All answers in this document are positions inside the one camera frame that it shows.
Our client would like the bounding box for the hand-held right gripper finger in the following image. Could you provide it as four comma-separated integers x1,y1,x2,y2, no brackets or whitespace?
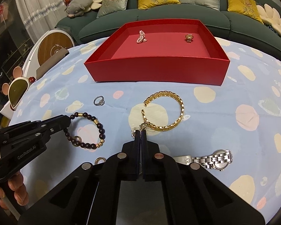
17,130,141,225
141,130,265,225

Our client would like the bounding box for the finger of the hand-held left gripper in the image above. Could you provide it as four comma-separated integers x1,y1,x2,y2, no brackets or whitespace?
0,114,72,146

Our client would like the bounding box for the silver pendant necklace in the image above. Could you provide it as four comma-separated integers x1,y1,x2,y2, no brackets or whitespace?
131,123,150,141

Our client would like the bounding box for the gold chain bangle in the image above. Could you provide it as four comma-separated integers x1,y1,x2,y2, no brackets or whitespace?
142,91,185,132

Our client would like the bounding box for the dark bead bracelet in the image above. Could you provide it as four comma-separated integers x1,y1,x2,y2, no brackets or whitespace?
64,112,106,149

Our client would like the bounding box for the silver wristwatch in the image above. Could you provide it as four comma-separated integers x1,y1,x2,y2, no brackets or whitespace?
172,149,233,172

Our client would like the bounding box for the red cardboard box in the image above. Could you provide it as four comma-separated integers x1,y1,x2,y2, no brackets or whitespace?
84,20,230,85

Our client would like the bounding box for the person's left hand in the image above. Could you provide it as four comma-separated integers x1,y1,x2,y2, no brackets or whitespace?
0,170,27,208

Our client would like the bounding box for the white mirror with pink ears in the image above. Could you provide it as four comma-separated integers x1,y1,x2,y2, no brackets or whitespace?
0,67,31,118

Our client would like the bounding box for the white machine with wooden disc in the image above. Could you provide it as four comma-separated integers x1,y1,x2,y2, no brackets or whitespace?
22,28,74,80

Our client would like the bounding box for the blue dotted tablecloth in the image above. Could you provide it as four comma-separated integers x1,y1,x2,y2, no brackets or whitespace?
0,36,281,225

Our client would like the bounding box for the grey pig plush toy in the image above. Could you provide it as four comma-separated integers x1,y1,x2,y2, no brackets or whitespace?
64,0,101,18

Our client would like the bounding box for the white curtain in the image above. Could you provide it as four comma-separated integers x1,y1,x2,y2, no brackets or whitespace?
13,0,68,45

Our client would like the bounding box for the green sofa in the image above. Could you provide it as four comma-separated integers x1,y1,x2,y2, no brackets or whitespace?
55,0,281,61

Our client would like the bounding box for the white flower cushion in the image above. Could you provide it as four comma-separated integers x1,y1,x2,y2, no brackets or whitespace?
256,4,281,43

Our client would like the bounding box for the pink pearl bracelet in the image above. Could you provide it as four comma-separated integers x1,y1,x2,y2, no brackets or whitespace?
136,30,147,44

